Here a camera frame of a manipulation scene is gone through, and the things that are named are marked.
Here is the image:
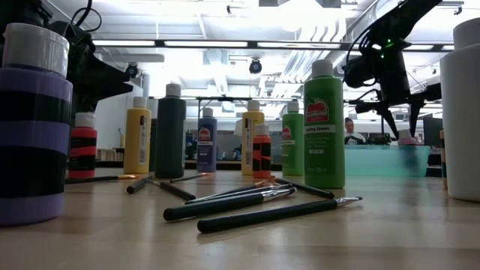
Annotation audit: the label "thin black brush orange bristles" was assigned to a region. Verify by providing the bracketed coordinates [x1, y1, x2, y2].
[185, 178, 278, 206]

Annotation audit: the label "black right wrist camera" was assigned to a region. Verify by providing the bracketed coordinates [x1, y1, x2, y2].
[343, 55, 378, 90]

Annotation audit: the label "white paint bottle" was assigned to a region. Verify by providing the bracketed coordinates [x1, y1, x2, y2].
[439, 16, 480, 203]

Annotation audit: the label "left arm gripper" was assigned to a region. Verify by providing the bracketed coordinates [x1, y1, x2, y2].
[73, 48, 134, 113]

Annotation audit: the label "low shelf with books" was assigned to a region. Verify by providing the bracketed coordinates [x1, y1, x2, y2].
[95, 147, 125, 163]

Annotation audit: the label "thick black brush silver ferrule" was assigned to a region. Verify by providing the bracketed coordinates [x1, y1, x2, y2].
[162, 187, 298, 222]

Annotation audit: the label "small pink paint bottle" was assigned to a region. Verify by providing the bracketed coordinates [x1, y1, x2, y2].
[397, 129, 417, 146]

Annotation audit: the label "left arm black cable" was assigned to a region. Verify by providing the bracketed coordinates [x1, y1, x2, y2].
[69, 0, 103, 33]

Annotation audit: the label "blue-purple paint bottle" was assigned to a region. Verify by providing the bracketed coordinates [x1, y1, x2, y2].
[196, 106, 218, 173]

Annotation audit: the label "black monitor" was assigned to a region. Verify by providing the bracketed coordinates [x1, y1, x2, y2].
[422, 114, 444, 148]

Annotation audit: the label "small red striped paint bottle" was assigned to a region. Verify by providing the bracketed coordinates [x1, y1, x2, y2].
[67, 111, 98, 180]

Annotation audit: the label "person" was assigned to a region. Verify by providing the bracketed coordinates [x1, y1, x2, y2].
[343, 117, 367, 146]

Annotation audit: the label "black brush gold ferrule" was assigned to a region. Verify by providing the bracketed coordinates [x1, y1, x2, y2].
[65, 173, 139, 185]

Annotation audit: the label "yellow paint bottle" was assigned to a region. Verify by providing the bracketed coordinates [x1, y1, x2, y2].
[241, 99, 266, 176]
[123, 96, 152, 175]

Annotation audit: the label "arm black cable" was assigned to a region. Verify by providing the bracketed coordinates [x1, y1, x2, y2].
[344, 25, 380, 102]
[69, 0, 103, 33]

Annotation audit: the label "black brush orange fan bristles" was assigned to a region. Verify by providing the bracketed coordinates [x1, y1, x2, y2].
[169, 172, 214, 185]

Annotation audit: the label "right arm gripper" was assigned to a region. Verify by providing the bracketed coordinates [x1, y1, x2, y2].
[354, 58, 443, 140]

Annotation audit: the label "black background workstation frame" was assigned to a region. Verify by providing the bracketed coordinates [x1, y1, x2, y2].
[194, 95, 312, 125]

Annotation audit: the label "teal plastic bin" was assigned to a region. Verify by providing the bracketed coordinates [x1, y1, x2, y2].
[343, 145, 431, 178]

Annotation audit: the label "short black brush silver ferrule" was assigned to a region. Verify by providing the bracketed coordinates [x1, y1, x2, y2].
[126, 175, 153, 195]

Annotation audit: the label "dark teal paint bottle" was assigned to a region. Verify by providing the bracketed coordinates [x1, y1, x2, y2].
[154, 82, 188, 179]

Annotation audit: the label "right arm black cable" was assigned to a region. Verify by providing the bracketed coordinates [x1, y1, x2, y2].
[344, 25, 380, 102]

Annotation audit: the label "small purple striped paint bottle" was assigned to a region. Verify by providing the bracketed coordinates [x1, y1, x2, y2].
[0, 22, 74, 227]

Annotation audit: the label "small orange striped paint bottle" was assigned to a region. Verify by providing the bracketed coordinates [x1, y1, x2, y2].
[252, 123, 272, 180]

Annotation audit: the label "green paint bottle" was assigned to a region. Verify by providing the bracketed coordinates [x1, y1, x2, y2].
[281, 100, 305, 177]
[303, 58, 346, 190]

